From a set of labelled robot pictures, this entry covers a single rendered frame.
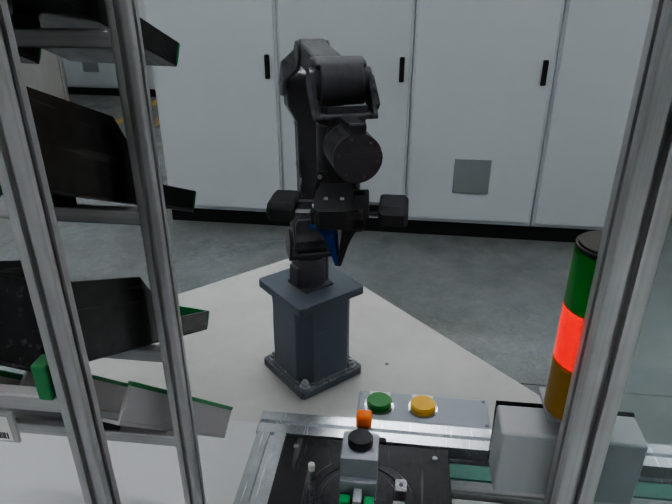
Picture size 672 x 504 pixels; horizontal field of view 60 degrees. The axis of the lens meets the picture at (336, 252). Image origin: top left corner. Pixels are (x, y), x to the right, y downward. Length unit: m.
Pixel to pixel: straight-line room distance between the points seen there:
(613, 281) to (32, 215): 0.38
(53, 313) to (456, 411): 0.70
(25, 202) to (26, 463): 0.79
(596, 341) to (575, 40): 3.26
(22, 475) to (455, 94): 3.04
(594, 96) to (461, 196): 0.94
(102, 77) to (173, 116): 4.83
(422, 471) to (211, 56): 3.22
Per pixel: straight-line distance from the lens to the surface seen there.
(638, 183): 0.41
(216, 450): 1.07
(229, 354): 1.28
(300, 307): 1.04
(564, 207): 3.91
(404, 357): 1.26
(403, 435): 0.94
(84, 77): 8.88
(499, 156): 3.73
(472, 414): 0.99
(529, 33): 3.61
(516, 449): 0.56
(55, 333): 0.45
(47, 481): 1.11
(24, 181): 0.40
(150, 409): 0.70
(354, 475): 0.74
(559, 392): 0.53
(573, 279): 0.48
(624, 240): 0.43
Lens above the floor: 1.60
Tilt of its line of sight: 26 degrees down
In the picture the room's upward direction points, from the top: straight up
